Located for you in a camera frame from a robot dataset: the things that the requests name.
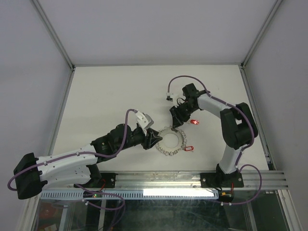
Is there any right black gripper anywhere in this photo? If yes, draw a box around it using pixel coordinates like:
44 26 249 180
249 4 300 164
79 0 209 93
169 102 197 128

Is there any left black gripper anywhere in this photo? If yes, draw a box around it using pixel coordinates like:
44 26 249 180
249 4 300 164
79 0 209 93
115 128 162 152

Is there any metal disc with key rings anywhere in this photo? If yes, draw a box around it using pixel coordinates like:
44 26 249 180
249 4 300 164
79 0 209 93
155 126 187 156

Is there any red key tag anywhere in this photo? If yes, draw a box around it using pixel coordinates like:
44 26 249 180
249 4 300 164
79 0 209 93
183 146 194 152

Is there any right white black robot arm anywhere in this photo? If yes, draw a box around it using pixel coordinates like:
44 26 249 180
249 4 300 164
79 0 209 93
167 83 258 190

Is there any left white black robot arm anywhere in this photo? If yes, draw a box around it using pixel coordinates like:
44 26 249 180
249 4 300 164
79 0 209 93
12 124 163 200

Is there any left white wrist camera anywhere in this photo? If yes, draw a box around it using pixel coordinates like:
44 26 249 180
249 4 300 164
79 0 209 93
135 111 154 135

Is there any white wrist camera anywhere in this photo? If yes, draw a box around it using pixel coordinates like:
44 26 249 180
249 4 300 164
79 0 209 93
135 111 154 135
166 92 185 107

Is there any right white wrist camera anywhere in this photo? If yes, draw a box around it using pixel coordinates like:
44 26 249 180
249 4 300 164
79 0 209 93
166 92 185 107

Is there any white slotted cable duct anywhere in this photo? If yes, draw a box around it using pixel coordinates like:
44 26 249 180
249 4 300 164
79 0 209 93
40 188 218 201

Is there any aluminium mounting rail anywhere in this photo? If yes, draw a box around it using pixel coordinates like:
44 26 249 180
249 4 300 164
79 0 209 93
96 170 288 191

